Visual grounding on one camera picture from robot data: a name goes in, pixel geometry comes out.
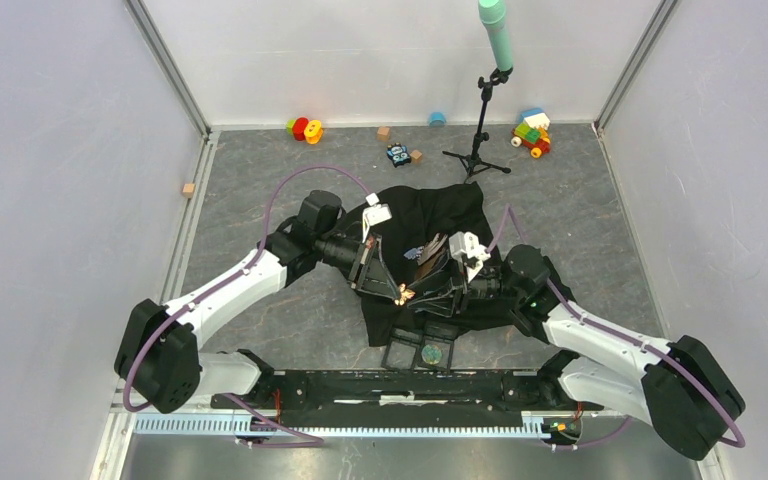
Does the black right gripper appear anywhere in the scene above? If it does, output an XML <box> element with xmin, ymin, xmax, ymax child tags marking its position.
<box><xmin>406</xmin><ymin>250</ymin><xmax>523</xmax><ymax>318</ymax></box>

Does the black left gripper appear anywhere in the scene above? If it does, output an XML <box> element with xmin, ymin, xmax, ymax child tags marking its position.
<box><xmin>315</xmin><ymin>233</ymin><xmax>401</xmax><ymax>301</ymax></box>

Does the black printed t-shirt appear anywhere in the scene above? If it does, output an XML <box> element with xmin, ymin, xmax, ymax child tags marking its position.
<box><xmin>359</xmin><ymin>183</ymin><xmax>559</xmax><ymax>347</ymax></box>

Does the round green brooch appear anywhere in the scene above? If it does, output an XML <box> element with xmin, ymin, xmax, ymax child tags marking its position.
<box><xmin>420</xmin><ymin>344</ymin><xmax>443</xmax><ymax>365</ymax></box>

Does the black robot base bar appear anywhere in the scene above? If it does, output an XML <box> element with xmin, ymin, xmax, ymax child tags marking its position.
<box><xmin>242</xmin><ymin>369</ymin><xmax>602</xmax><ymax>428</ymax></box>

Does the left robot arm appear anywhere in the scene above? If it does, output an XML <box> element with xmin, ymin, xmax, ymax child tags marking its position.
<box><xmin>114</xmin><ymin>190</ymin><xmax>407</xmax><ymax>413</ymax></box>

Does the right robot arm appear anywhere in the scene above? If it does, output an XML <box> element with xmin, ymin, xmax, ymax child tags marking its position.
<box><xmin>407</xmin><ymin>245</ymin><xmax>746</xmax><ymax>460</ymax></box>

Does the black microphone tripod stand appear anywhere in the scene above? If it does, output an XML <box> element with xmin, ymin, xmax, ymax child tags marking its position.
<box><xmin>442</xmin><ymin>68</ymin><xmax>513</xmax><ymax>184</ymax></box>

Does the red yellow green stacking toy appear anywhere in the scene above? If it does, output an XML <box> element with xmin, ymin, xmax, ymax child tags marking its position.
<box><xmin>285</xmin><ymin>117</ymin><xmax>324</xmax><ymax>145</ymax></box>

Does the blue arch block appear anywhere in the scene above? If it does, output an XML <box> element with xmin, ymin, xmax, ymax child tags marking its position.
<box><xmin>427</xmin><ymin>111</ymin><xmax>447</xmax><ymax>127</ymax></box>

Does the colourful toy block train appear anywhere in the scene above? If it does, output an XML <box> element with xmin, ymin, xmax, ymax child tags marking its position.
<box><xmin>510</xmin><ymin>108</ymin><xmax>551</xmax><ymax>159</ymax></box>

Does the mint green microphone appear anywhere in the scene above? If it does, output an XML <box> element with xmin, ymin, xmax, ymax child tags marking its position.
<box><xmin>477</xmin><ymin>0</ymin><xmax>514</xmax><ymax>73</ymax></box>

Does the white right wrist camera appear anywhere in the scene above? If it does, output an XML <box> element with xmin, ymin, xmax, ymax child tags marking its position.
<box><xmin>449</xmin><ymin>232</ymin><xmax>491</xmax><ymax>283</ymax></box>

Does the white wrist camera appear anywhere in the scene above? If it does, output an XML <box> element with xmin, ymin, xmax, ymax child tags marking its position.
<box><xmin>361</xmin><ymin>193</ymin><xmax>392</xmax><ymax>241</ymax></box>
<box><xmin>449</xmin><ymin>232</ymin><xmax>491</xmax><ymax>283</ymax></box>

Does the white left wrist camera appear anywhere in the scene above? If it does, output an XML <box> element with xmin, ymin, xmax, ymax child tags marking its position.
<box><xmin>361</xmin><ymin>193</ymin><xmax>392</xmax><ymax>241</ymax></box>

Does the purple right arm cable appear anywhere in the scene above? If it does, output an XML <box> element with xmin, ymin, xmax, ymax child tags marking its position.
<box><xmin>486</xmin><ymin>203</ymin><xmax>747</xmax><ymax>452</ymax></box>

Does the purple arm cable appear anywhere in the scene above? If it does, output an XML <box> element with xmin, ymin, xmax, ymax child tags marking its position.
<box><xmin>486</xmin><ymin>203</ymin><xmax>747</xmax><ymax>452</ymax></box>
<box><xmin>122</xmin><ymin>164</ymin><xmax>375</xmax><ymax>450</ymax></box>

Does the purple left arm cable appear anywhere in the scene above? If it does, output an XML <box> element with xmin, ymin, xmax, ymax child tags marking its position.
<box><xmin>122</xmin><ymin>164</ymin><xmax>375</xmax><ymax>450</ymax></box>

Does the wooden cube on rail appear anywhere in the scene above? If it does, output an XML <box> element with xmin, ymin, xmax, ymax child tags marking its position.
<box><xmin>181</xmin><ymin>183</ymin><xmax>196</xmax><ymax>199</ymax></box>

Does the white toothed cable rail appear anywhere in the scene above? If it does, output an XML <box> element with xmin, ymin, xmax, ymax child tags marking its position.
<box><xmin>133</xmin><ymin>411</ymin><xmax>550</xmax><ymax>440</ymax></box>

